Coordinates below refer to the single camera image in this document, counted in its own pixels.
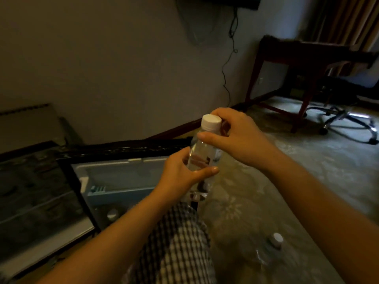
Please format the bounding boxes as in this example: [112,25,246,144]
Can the person's right hand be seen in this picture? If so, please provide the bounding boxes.
[197,107,279,175]

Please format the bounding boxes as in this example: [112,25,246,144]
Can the person's left hand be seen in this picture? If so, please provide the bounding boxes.
[156,146,220,205]

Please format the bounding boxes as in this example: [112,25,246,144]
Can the white bottle cap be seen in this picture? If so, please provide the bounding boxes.
[201,114,222,133]

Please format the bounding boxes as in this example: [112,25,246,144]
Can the clear plastic water bottle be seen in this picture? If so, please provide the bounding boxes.
[106,207,120,223]
[253,232,299,284]
[184,114,223,202]

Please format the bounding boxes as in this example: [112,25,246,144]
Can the person's right forearm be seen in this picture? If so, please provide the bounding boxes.
[264,149,379,284]

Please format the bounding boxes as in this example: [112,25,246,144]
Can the person's left forearm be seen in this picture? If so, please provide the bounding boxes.
[37,189,182,284]

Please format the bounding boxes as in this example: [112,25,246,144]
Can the checked trousers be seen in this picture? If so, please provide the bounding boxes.
[129,202,217,284]

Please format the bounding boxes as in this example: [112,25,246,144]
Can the mini fridge door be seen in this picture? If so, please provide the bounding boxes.
[57,139,194,234]

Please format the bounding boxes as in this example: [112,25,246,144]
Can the dark wooden table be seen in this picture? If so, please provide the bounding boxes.
[243,35,378,134]

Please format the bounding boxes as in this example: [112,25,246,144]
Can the office chair base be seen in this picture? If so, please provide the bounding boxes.
[304,105,379,145]

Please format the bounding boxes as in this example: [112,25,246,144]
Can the black mini fridge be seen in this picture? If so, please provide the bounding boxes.
[0,141,101,280]

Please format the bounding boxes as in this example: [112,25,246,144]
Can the striped curtain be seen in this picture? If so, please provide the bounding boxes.
[306,0,379,53]

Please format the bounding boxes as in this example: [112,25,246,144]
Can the black cable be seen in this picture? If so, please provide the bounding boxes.
[221,6,239,107]

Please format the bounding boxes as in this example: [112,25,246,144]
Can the wall-mounted television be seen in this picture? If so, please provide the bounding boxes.
[199,0,263,11]

